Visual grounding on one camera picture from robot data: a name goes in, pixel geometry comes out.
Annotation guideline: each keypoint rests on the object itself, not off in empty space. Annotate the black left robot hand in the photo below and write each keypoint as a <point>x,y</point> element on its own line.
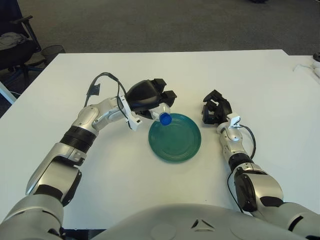
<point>143,93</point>

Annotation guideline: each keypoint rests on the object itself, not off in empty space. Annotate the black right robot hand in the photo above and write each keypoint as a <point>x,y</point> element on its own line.
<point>221,108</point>

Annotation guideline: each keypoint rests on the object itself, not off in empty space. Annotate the clear bottle blue cap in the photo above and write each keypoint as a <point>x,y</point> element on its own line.
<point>163,116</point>

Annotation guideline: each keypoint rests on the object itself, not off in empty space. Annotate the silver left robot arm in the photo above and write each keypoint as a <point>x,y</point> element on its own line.
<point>75,140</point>

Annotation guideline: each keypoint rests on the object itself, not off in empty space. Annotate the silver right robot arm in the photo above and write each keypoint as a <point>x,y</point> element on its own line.
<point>262,185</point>

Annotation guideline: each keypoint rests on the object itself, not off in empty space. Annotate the green round plate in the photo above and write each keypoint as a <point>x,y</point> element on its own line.
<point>175,138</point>

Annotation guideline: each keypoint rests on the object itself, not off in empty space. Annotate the grey robot torso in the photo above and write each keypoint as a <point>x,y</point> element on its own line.
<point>197,225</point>

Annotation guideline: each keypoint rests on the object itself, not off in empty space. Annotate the black office chair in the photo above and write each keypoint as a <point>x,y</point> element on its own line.
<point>17,55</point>

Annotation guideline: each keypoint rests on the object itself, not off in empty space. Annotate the white desk panel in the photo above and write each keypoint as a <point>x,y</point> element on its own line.
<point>6,92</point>

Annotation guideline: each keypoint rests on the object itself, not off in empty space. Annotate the grey cloth bundle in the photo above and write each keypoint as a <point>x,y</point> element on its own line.
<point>11,40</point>

